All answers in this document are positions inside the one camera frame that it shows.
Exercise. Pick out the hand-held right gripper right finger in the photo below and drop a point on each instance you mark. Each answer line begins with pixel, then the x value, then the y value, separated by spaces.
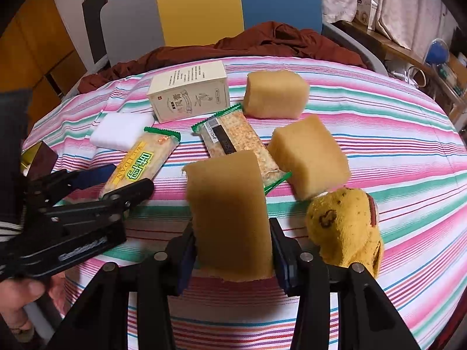
pixel 282 262

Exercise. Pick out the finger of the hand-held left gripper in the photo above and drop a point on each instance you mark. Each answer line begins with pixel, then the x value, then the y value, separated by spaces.
pixel 95 176
pixel 135 189

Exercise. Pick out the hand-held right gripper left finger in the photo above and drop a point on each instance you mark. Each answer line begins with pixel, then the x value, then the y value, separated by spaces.
pixel 186 262

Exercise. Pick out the green edged cracker packet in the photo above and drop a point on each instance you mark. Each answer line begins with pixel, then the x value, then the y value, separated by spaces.
pixel 142 160
pixel 237 138

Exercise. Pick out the white sponge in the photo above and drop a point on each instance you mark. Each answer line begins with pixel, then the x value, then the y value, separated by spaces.
pixel 120 131

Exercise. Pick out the gold tin box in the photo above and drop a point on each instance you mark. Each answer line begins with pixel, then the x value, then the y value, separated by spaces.
pixel 42 160

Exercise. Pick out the brown block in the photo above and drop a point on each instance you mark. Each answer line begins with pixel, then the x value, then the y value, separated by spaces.
pixel 277 94

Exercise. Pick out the person's left hand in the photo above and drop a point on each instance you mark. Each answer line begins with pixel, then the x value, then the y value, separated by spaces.
pixel 14 299

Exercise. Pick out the beige carton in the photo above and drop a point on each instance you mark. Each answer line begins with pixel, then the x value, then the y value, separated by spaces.
pixel 189 94

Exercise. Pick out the wooden wardrobe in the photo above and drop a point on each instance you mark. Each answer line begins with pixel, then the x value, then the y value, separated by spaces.
pixel 43 43

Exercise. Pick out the striped tablecloth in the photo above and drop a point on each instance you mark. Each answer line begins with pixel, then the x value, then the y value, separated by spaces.
pixel 383 135

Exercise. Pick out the grey yellow blue chair back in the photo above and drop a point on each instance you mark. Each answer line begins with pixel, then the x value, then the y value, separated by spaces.
pixel 197 7

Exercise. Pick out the maroon cloth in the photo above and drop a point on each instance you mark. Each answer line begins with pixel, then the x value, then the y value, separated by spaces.
pixel 273 40

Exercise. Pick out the wooden shelf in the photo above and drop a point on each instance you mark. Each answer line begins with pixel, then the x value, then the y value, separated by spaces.
pixel 401 51

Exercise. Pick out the blue globe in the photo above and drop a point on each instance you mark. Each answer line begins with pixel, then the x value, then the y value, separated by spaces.
pixel 436 51

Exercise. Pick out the white carton blue print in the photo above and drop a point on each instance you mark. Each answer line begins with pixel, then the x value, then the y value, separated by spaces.
pixel 365 11

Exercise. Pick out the starfish print curtain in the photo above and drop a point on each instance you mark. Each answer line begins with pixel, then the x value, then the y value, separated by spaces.
pixel 419 7

